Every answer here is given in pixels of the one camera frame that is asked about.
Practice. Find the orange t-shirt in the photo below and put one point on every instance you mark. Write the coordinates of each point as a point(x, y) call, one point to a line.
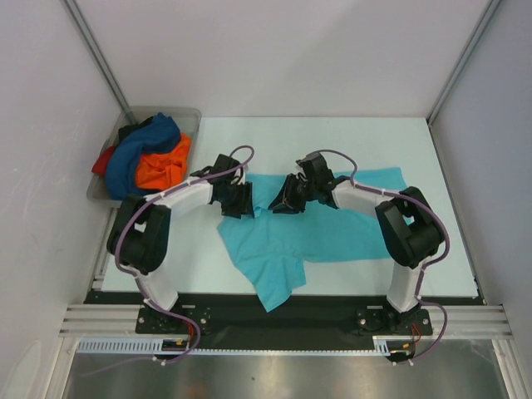
point(164, 170)

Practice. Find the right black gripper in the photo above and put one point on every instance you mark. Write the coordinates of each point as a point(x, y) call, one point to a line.
point(293, 193)

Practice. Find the dark blue t-shirt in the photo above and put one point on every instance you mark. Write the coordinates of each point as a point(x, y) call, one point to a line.
point(161, 136)

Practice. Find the light blue t-shirt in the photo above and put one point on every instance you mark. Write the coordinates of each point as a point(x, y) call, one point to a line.
point(270, 250)

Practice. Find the right aluminium corner post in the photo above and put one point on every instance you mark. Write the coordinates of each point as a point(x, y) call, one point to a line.
point(480, 28)

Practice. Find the red t-shirt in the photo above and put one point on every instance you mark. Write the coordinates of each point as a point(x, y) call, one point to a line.
point(100, 166)

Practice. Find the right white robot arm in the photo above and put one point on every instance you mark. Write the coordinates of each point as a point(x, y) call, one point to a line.
point(411, 231)

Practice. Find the left aluminium corner post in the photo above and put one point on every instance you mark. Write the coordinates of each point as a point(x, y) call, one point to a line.
point(87, 36)

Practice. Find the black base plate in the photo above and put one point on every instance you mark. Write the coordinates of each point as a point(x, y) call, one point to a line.
point(304, 323)

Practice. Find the grey plastic tray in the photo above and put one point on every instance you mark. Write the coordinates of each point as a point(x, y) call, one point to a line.
point(187, 119)

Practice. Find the white cable duct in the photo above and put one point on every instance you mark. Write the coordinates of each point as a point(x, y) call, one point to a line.
point(266, 351)

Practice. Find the aluminium corner post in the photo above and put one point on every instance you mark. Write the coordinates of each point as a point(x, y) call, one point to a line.
point(87, 36)
point(480, 28)

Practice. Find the black t-shirt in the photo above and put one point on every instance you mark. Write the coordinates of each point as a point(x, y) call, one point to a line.
point(125, 131)

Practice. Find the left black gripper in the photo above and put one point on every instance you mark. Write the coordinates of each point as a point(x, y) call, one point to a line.
point(244, 205)

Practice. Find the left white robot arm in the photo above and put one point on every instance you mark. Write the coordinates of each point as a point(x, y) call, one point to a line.
point(140, 235)

